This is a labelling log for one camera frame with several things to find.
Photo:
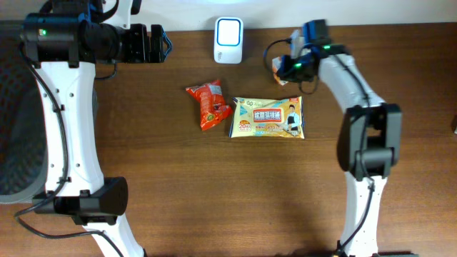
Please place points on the white barcode scanner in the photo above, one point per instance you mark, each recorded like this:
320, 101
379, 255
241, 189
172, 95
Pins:
228, 40

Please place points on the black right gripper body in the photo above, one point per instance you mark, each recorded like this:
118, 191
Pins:
286, 73

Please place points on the red snack bag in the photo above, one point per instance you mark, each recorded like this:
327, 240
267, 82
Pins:
213, 108

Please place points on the grey plastic lattice basket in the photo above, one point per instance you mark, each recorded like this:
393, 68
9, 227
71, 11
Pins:
18, 142

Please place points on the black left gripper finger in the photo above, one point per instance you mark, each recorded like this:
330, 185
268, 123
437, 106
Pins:
161, 54
159, 36

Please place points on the yellow wet wipes pack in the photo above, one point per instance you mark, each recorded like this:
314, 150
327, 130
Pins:
268, 118

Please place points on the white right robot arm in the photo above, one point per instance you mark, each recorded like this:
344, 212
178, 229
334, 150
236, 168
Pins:
369, 140

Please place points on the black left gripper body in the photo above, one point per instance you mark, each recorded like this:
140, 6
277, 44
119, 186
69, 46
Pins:
156, 43

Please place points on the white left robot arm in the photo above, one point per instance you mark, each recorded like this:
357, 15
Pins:
101, 214

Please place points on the small orange snack packet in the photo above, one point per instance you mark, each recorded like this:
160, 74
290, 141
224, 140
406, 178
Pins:
276, 63

